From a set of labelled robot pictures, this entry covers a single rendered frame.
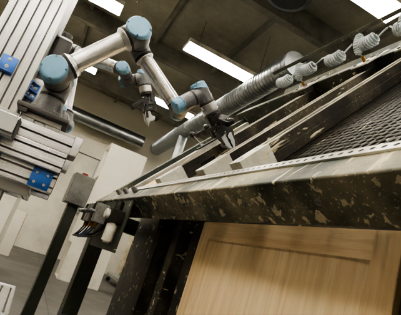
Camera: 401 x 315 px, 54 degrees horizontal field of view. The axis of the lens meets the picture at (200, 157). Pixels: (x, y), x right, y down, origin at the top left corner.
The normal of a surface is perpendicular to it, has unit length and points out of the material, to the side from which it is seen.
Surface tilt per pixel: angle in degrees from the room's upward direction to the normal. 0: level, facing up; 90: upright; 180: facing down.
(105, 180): 90
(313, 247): 90
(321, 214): 141
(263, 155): 90
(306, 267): 90
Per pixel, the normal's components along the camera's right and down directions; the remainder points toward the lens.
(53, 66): 0.13, -0.14
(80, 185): 0.46, -0.12
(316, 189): -0.77, 0.45
